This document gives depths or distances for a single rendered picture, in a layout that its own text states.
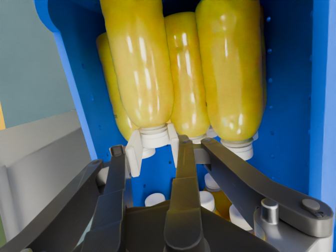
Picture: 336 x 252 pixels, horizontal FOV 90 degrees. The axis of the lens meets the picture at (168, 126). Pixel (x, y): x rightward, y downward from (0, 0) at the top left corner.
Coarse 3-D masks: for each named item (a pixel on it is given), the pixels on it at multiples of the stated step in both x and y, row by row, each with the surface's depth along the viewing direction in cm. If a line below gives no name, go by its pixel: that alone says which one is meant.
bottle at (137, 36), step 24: (120, 0) 16; (144, 0) 16; (120, 24) 17; (144, 24) 17; (120, 48) 17; (144, 48) 17; (120, 72) 18; (144, 72) 18; (168, 72) 19; (120, 96) 20; (144, 96) 18; (168, 96) 19; (144, 120) 20
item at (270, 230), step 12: (264, 204) 7; (276, 204) 6; (264, 216) 7; (276, 216) 6; (264, 228) 6; (276, 228) 6; (288, 228) 6; (264, 240) 6; (276, 240) 6; (288, 240) 6; (300, 240) 6; (312, 240) 6; (324, 240) 6
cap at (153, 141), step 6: (162, 132) 21; (144, 138) 21; (150, 138) 21; (156, 138) 21; (162, 138) 21; (168, 138) 22; (144, 144) 22; (150, 144) 21; (156, 144) 21; (162, 144) 21
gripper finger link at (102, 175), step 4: (124, 148) 18; (104, 164) 14; (108, 164) 14; (128, 164) 15; (104, 168) 14; (128, 168) 15; (100, 172) 14; (104, 172) 14; (96, 176) 14; (100, 176) 14; (104, 176) 14; (96, 180) 14; (100, 180) 14; (104, 180) 14; (96, 184) 14; (100, 184) 14
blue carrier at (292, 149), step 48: (48, 0) 17; (96, 0) 23; (192, 0) 28; (288, 0) 20; (96, 48) 26; (288, 48) 22; (96, 96) 25; (288, 96) 23; (96, 144) 22; (288, 144) 25; (144, 192) 35
